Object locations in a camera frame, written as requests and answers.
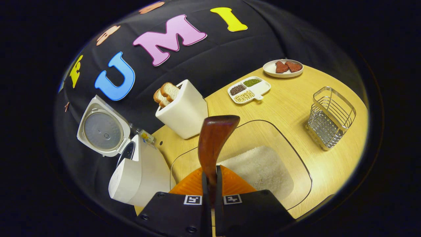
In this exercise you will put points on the white divided grain dish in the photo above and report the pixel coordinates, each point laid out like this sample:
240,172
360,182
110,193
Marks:
262,89

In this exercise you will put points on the pile of green beans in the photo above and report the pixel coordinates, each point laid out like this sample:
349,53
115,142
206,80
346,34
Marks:
252,82

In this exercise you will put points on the toasted bread slice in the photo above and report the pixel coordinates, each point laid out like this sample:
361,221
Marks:
159,98
170,91

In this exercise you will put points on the pile of dark beans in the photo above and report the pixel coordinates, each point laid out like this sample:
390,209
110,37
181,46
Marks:
237,90

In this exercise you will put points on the clear plastic rice box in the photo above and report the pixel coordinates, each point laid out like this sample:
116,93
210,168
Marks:
291,154

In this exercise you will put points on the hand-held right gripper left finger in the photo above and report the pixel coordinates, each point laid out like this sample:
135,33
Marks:
205,197

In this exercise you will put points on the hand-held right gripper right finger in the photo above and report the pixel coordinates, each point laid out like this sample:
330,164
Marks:
219,197

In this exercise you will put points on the white rice cooker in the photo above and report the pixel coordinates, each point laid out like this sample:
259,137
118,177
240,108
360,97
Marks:
144,177

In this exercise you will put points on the white toaster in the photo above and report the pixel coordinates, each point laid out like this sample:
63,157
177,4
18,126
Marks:
184,115

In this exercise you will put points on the red meat slice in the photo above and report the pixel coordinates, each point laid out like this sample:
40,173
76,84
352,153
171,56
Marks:
294,66
281,67

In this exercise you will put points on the round white plate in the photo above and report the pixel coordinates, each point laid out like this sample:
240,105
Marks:
269,68

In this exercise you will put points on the pink clip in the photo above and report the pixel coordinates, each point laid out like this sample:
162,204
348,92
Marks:
67,106

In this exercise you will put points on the brown wooden spoon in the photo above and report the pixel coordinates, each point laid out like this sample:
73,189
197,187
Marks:
213,141

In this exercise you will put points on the small glass bottle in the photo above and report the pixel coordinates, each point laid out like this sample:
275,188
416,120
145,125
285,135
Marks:
146,135

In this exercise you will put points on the pile of yellow beans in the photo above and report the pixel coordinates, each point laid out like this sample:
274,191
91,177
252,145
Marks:
244,96

